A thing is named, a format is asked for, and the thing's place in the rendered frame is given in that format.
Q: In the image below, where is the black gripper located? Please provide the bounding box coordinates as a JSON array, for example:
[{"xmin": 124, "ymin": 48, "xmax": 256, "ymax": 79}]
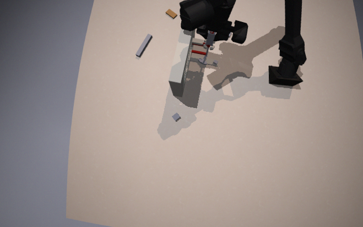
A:
[{"xmin": 197, "ymin": 16, "xmax": 248, "ymax": 44}]

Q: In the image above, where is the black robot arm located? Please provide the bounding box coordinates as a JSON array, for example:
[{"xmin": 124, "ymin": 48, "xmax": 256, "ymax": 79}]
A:
[{"xmin": 179, "ymin": 0, "xmax": 307, "ymax": 78}]

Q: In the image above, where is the tan rectangular block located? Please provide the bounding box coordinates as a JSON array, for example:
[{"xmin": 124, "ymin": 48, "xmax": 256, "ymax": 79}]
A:
[{"xmin": 166, "ymin": 9, "xmax": 177, "ymax": 19}]

